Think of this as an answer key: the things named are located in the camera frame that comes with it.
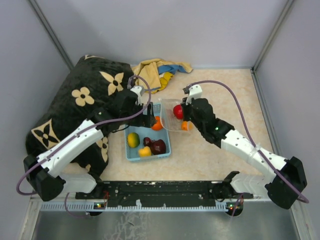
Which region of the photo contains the small orange mango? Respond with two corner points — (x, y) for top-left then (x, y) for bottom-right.
(181, 121), (193, 132)

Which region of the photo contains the clear zip top bag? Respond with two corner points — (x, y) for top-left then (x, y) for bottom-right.
(159, 98), (187, 132)

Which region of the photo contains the green yellow mango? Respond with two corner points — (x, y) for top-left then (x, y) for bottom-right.
(127, 132), (140, 148)

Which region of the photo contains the orange tangerine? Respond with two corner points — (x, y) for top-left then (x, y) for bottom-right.
(151, 116), (163, 131)

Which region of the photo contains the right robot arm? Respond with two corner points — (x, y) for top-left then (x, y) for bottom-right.
(181, 98), (307, 210)

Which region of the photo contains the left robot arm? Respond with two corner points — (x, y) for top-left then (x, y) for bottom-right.
(23, 85), (155, 202)

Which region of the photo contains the light blue plastic basket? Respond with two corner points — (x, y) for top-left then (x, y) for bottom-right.
(124, 102), (173, 163)

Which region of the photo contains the small dark red fruit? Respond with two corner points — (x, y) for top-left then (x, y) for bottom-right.
(143, 137), (153, 147)

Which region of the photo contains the yellow blue crumpled cloth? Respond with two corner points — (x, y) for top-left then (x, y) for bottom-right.
(131, 58), (193, 94)

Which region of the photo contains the black floral pillow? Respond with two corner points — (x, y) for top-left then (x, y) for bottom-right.
(25, 54), (136, 179)

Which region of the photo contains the yellow peach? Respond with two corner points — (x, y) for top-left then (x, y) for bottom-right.
(138, 146), (152, 158)

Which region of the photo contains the dark red apple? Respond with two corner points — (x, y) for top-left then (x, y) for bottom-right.
(150, 139), (167, 155)

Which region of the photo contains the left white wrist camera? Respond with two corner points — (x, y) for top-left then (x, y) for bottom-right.
(130, 85), (145, 106)

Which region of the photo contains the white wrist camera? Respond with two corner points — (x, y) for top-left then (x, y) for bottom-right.
(130, 85), (145, 106)
(183, 84), (203, 105)

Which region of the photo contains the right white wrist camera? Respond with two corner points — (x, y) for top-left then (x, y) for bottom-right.
(183, 84), (203, 105)

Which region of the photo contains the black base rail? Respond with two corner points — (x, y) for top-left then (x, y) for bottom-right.
(75, 180), (244, 217)

